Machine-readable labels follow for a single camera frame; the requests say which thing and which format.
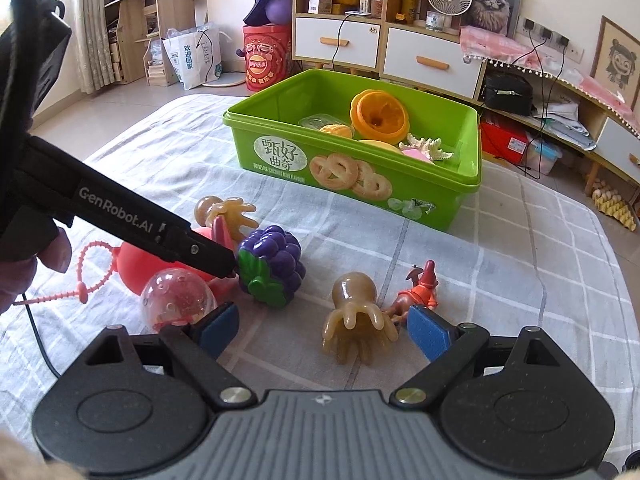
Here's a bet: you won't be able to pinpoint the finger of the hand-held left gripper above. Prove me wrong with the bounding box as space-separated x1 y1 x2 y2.
159 224 238 278

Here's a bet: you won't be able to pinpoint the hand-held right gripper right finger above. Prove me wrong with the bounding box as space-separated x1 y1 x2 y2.
391 305 589 409

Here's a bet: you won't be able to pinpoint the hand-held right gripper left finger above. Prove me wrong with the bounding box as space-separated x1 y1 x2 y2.
64 302 256 409

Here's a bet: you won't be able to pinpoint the purple toy grapes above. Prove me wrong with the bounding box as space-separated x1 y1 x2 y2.
236 225 307 310

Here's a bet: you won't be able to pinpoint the tan octopus toy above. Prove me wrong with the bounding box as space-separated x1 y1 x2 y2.
322 271 401 366
194 195 259 242

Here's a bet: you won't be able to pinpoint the green plastic box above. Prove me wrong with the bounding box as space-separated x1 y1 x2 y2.
222 69 484 234

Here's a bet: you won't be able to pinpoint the clear plastic container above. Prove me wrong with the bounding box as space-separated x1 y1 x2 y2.
299 115 346 131

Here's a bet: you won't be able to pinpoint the beige starfish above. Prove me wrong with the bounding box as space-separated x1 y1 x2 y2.
398 132 455 163

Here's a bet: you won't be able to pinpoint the yellow toy pot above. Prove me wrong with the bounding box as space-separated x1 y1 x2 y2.
357 139 401 153

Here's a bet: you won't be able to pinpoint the orange pumpkin mould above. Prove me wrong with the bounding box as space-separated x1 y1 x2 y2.
348 89 411 145

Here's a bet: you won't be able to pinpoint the person's left hand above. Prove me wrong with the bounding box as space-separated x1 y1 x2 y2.
0 226 73 315

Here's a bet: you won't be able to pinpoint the clear ball with red beads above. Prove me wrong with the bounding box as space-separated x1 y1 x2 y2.
140 268 217 334

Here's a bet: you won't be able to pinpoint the red rubber toy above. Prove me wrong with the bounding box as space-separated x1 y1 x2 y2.
114 226 237 297

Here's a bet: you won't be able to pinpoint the wooden crate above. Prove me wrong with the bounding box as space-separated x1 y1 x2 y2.
145 40 179 87

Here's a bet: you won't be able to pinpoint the beige curtain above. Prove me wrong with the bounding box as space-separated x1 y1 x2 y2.
77 0 119 94

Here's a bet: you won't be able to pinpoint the white paper bag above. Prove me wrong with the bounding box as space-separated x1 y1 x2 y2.
162 22 225 91

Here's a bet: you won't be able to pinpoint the red printed bucket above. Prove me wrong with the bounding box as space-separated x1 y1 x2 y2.
242 24 293 94

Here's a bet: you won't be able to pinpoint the wooden desk shelf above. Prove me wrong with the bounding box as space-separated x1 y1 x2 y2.
105 0 207 86

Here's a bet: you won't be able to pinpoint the red cardboard box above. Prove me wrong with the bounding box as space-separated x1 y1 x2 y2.
479 120 530 165

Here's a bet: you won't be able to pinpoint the clear storage box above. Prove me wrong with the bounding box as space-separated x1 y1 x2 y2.
525 132 564 176

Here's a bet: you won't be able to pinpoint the yellow egg tray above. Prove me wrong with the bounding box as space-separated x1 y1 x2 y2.
591 180 639 231

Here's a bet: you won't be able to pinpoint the beige fleece sleeve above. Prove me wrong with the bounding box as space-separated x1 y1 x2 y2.
0 429 67 480

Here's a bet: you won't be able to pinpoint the white cabinet drawer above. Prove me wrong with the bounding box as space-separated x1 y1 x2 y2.
294 16 381 70
382 26 484 101

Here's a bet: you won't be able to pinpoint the stack of papers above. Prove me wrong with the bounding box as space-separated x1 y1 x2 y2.
532 97 596 151

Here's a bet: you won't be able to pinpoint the purple ball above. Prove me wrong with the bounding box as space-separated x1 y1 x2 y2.
265 0 294 26

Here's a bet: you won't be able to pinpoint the black bag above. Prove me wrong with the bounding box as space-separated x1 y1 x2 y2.
481 70 536 117

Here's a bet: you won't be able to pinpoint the white stand drawer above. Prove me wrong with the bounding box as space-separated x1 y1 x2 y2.
597 116 640 184

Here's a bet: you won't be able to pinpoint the low wooden stand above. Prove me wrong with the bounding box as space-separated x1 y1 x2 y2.
475 45 640 202

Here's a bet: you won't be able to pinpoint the pink tasselled cloth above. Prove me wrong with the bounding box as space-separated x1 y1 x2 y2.
460 26 640 137

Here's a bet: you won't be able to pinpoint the tall wooden cabinet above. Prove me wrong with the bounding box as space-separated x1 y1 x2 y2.
292 0 489 107

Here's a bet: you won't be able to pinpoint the framed cartoon picture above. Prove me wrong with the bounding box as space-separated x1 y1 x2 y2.
591 16 640 96

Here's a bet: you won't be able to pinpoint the framed cat picture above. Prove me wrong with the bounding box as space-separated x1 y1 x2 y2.
466 0 524 39

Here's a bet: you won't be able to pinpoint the pink bead string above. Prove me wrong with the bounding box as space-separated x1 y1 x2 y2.
14 241 121 307

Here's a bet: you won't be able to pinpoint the thin black cable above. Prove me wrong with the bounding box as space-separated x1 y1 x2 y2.
24 304 64 379

